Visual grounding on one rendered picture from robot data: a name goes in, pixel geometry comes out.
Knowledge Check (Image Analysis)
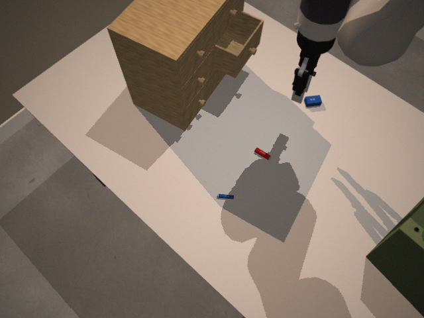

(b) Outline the brown wooden chest of drawers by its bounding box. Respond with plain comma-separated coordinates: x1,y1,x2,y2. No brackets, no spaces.
107,0,236,131

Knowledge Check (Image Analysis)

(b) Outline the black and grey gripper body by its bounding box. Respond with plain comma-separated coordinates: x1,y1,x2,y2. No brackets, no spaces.
297,30,336,66

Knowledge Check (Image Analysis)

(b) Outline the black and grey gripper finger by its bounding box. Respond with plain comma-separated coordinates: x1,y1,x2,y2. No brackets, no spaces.
305,61,318,93
291,51,320,103

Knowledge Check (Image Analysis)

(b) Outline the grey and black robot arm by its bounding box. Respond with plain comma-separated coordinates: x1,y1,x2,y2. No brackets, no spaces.
293,0,424,66

